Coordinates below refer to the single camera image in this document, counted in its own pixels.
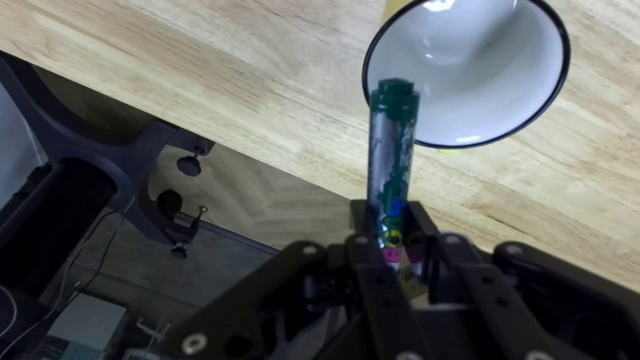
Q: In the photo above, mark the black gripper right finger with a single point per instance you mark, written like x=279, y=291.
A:
x=531, y=304

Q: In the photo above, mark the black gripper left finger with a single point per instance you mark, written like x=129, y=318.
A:
x=266, y=311

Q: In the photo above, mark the green marker pen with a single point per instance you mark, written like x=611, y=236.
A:
x=392, y=124

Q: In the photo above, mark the yellow enamel cup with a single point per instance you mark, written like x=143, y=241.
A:
x=483, y=69

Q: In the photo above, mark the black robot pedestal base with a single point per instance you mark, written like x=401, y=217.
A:
x=87, y=173

